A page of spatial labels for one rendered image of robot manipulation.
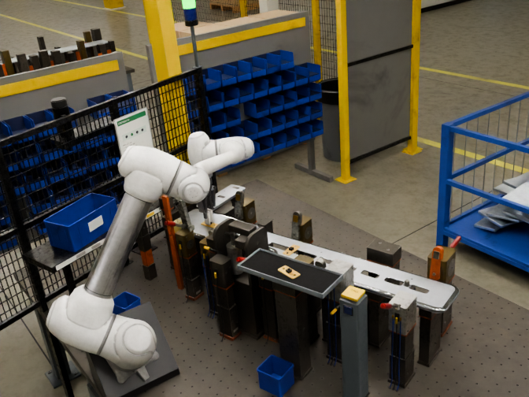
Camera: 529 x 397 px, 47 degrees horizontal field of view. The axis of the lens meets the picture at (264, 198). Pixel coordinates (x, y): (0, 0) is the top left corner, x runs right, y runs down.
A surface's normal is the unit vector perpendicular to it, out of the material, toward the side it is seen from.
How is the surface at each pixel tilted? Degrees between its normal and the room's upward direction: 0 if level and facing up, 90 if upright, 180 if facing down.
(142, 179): 76
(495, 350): 0
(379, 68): 90
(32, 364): 0
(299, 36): 90
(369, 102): 90
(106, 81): 90
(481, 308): 0
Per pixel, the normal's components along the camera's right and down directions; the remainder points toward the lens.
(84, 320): 0.18, 0.09
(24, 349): -0.08, -0.90
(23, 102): 0.60, 0.31
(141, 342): 0.43, -0.33
